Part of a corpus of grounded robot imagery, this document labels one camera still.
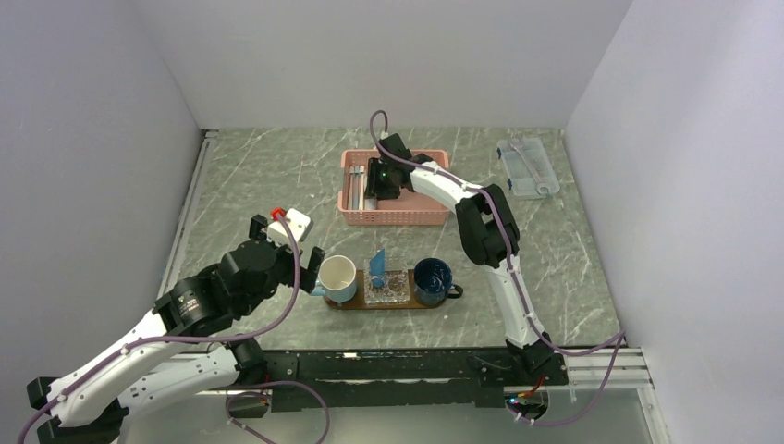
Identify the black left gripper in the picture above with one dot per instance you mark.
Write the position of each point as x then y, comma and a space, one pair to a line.
307, 276

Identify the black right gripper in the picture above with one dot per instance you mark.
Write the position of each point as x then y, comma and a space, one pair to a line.
375, 166

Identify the pink plastic basket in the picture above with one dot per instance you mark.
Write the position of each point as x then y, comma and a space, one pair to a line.
409, 209

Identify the light blue mug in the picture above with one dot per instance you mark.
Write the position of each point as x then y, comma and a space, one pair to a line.
336, 279

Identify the blue toothpaste tube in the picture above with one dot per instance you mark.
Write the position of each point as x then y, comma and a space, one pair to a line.
376, 270

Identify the brown wooden oval tray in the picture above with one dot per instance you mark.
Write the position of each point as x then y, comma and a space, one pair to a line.
358, 303

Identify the clear acrylic holder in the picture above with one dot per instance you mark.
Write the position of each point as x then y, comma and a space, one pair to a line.
395, 292

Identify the dark blue mug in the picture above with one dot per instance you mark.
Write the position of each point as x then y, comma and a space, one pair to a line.
433, 282

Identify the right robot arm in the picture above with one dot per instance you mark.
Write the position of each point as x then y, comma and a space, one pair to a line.
489, 236

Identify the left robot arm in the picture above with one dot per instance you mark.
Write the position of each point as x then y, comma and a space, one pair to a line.
180, 347

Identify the clear plastic storage box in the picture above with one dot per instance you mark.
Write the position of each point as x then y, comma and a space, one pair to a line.
529, 170

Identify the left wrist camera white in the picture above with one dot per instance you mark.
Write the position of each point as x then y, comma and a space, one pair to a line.
291, 221

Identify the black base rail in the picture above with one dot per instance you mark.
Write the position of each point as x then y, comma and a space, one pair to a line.
482, 377

